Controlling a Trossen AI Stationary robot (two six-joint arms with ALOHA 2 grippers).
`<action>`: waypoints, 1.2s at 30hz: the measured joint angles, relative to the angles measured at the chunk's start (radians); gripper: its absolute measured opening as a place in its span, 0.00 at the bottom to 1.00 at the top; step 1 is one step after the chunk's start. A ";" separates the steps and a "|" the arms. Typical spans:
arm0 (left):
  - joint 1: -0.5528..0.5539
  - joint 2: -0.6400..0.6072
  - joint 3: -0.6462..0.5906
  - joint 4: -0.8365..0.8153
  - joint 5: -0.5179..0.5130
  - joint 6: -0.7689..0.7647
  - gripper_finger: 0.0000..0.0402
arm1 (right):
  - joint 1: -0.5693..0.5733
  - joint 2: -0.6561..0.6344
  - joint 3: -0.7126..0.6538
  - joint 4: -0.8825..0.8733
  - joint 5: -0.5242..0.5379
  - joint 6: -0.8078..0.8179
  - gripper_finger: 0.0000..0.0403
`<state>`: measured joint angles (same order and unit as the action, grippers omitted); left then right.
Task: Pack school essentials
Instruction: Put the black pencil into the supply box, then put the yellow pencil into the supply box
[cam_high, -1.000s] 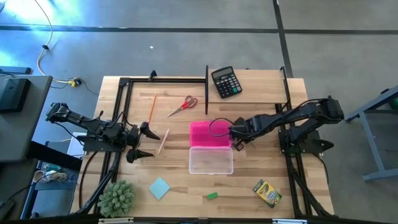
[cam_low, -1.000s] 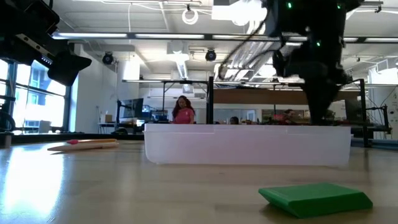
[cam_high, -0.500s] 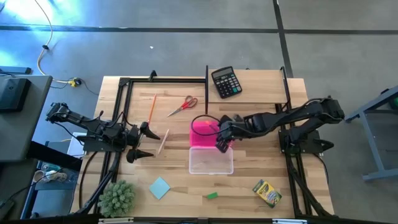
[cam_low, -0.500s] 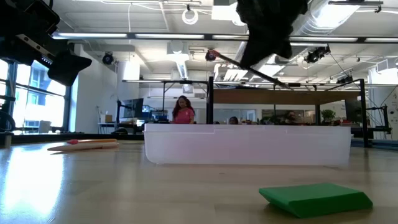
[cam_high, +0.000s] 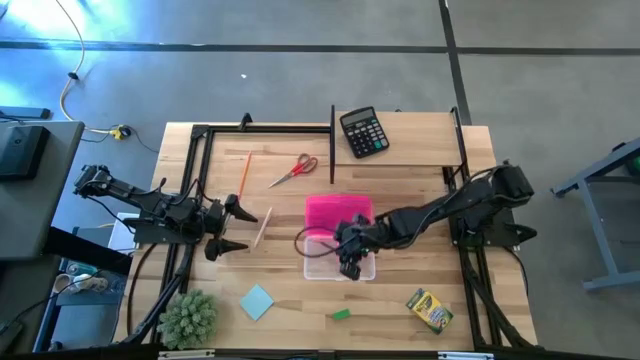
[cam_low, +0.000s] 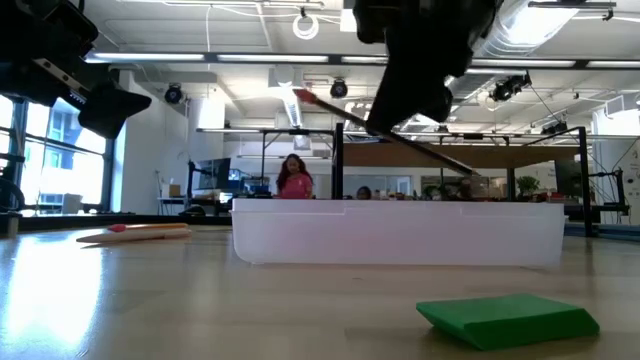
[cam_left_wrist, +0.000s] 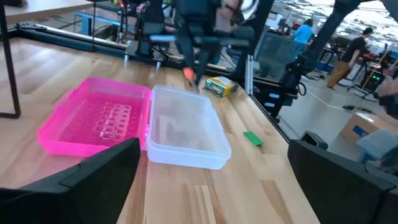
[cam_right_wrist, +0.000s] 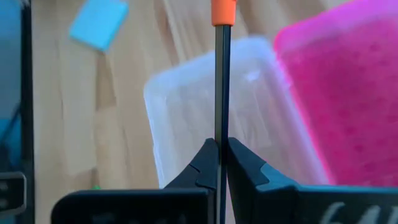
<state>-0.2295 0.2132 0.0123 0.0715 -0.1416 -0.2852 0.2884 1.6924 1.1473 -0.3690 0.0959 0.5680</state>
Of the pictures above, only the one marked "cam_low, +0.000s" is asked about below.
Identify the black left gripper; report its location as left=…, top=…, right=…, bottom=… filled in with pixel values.
left=0, top=0, right=153, bottom=140

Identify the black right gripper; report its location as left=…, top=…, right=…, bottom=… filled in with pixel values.
left=352, top=0, right=504, bottom=135

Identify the yellow pencil red eraser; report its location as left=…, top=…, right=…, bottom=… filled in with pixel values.
left=293, top=88, right=479, bottom=177

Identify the green wedge eraser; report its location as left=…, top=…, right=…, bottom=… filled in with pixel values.
left=415, top=293, right=601, bottom=351

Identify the raised wooden shelf board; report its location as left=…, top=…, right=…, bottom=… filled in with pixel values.
left=342, top=143, right=581, bottom=169

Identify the white bin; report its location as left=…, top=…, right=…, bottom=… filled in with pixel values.
left=60, top=193, right=84, bottom=215

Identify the black computer monitor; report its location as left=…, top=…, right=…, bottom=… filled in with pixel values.
left=553, top=159, right=584, bottom=199
left=197, top=157, right=232, bottom=191

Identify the clear pencil box pink lid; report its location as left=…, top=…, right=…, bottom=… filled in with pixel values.
left=230, top=198, right=566, bottom=269

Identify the potted green plant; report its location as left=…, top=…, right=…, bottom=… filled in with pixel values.
left=516, top=175, right=541, bottom=200

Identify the long ceiling strip light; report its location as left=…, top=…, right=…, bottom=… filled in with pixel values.
left=84, top=49, right=640, bottom=71

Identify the black background stand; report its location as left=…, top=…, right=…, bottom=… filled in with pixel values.
left=588, top=167, right=631, bottom=217

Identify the black shelf post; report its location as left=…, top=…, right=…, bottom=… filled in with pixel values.
left=332, top=122, right=345, bottom=201
left=578, top=126, right=595, bottom=237

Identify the black rig frame rail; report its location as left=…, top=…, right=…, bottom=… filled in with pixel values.
left=19, top=213, right=234, bottom=232

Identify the silver ventilation duct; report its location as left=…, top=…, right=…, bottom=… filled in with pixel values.
left=444, top=0, right=581, bottom=101

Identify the white coiled ceiling cable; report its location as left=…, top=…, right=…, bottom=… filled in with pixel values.
left=292, top=12, right=320, bottom=41

